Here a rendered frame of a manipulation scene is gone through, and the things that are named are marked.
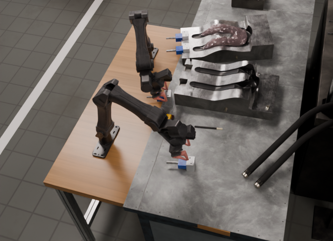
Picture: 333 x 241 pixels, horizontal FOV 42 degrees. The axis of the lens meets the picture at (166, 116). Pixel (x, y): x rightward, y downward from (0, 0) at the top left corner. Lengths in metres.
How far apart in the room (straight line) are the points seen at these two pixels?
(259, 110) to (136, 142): 0.63
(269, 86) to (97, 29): 2.20
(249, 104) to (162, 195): 0.63
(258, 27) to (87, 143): 1.14
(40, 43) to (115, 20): 0.71
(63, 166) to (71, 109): 1.35
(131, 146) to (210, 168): 0.41
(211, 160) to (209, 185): 0.14
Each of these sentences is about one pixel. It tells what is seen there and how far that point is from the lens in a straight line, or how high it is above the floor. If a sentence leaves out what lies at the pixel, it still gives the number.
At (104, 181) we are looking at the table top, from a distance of 2.09.
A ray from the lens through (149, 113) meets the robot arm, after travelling 1.79.
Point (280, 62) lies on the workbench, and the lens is 2.53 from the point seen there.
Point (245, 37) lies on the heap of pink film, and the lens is 2.53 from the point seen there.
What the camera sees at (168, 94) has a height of 0.85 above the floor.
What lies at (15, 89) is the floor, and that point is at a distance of 3.82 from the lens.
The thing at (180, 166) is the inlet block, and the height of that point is 0.84.
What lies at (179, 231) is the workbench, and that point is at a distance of 2.12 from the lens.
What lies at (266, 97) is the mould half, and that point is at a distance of 2.26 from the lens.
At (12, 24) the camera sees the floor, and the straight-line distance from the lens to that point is 4.50.
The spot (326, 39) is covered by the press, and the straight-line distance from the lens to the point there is 2.74.
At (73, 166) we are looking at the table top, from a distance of 2.18.
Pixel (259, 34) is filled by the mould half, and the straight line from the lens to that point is 2.52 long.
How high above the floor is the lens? 2.55
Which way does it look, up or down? 51 degrees down
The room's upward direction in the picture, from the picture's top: 8 degrees counter-clockwise
